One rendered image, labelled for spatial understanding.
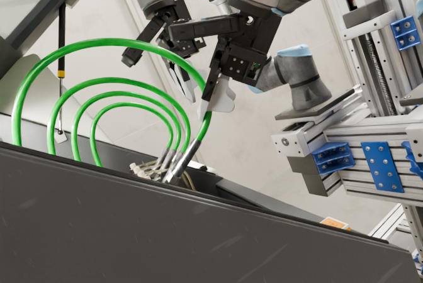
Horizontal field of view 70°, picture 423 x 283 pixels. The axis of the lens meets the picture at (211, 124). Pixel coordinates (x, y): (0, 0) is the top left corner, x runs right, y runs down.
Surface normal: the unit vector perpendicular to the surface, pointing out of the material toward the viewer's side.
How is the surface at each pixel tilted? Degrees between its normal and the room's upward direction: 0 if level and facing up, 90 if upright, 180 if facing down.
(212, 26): 103
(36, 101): 90
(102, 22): 90
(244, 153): 90
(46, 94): 90
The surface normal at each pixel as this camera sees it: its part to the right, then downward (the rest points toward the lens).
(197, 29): -0.08, 0.43
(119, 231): 0.37, 0.00
